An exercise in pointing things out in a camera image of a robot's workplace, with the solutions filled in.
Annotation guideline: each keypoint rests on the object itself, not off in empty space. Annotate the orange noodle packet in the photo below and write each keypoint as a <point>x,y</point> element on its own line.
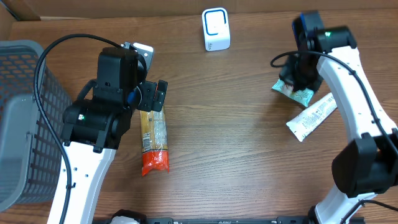
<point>155,150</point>

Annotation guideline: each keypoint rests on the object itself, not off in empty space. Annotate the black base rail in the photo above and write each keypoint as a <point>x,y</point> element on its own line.
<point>127,216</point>

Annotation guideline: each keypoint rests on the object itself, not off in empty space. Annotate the teal snack packet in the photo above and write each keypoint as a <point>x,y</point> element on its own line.
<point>301,96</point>

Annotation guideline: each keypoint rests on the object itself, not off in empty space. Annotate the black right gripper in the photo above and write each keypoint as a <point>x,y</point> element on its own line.
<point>287,76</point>

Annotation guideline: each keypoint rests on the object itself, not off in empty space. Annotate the white conditioner tube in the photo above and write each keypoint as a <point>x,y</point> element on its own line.
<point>309,119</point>

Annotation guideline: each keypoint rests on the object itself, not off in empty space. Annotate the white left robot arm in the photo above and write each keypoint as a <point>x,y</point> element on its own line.
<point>92,129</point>

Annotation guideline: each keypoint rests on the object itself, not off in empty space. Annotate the grey plastic basket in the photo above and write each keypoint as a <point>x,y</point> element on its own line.
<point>30,159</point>

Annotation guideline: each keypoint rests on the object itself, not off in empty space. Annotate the white barcode scanner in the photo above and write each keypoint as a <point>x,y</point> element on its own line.
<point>216,29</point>

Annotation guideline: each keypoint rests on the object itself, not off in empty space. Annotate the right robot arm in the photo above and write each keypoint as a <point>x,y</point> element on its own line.
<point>367,166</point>

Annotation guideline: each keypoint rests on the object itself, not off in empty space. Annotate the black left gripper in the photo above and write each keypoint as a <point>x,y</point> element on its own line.
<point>149,104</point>

